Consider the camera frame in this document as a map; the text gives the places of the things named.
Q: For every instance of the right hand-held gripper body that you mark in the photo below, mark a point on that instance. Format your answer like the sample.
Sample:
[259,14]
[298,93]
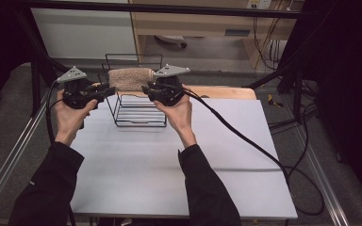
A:
[169,91]

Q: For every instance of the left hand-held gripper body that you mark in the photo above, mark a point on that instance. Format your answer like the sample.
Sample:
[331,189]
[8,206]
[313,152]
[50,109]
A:
[75,92]

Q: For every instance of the person's right hand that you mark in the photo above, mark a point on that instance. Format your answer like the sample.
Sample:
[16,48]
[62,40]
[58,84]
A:
[180,117]

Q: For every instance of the person's left hand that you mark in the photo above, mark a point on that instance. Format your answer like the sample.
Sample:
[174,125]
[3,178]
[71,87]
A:
[69,122]

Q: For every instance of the office chair base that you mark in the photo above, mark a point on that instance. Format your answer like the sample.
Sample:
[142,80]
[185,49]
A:
[171,39]

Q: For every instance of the white cabinet panel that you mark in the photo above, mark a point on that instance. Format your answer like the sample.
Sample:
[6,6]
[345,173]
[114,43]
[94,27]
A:
[85,34]

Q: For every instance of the wooden desk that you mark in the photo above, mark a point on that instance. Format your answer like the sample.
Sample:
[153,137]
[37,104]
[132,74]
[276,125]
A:
[194,25]

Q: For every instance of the white foam board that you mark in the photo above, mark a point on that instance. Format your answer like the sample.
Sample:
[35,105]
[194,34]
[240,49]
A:
[144,169]

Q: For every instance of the black curtain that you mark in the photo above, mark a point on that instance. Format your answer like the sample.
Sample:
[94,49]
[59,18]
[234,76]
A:
[0,40]
[348,78]

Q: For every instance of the yellow black striped tape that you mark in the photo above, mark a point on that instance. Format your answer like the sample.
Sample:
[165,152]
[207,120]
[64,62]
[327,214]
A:
[274,101]

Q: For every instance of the aluminium floor rail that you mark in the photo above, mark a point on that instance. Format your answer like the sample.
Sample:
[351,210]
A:
[323,185]
[9,157]

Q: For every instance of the black metal frame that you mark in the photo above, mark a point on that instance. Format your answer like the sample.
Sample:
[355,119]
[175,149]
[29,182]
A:
[220,12]

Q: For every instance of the white wall socket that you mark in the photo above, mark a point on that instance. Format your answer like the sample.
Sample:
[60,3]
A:
[259,3]

